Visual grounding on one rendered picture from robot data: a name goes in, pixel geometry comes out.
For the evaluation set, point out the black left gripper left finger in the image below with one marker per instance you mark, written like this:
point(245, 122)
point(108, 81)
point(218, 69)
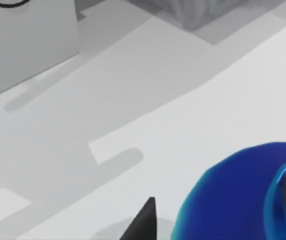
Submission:
point(145, 225)

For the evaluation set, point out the blue bottle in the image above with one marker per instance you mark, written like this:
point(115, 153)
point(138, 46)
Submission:
point(227, 195)

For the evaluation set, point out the pale microwave oven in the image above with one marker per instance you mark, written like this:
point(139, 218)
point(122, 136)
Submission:
point(28, 45)

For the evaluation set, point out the grey textured block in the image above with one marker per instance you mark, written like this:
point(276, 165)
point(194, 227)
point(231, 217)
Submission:
point(182, 12)

